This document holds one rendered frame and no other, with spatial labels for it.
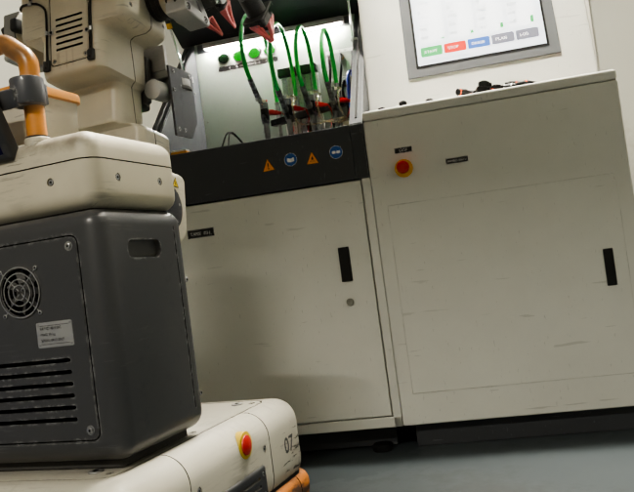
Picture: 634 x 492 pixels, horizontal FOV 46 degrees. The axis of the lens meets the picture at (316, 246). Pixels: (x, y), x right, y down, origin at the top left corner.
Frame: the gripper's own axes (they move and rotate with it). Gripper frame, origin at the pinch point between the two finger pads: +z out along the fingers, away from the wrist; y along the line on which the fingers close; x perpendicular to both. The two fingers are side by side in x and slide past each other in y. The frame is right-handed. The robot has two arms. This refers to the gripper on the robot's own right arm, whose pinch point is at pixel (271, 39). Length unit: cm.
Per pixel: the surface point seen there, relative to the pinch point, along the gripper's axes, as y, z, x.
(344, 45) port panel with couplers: 49, 35, 2
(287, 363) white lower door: -67, 66, 10
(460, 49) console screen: 26, 35, -44
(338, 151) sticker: -20.4, 29.6, -13.0
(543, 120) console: -10, 41, -69
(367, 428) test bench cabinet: -79, 85, -10
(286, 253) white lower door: -43, 45, 6
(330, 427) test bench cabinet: -80, 82, 0
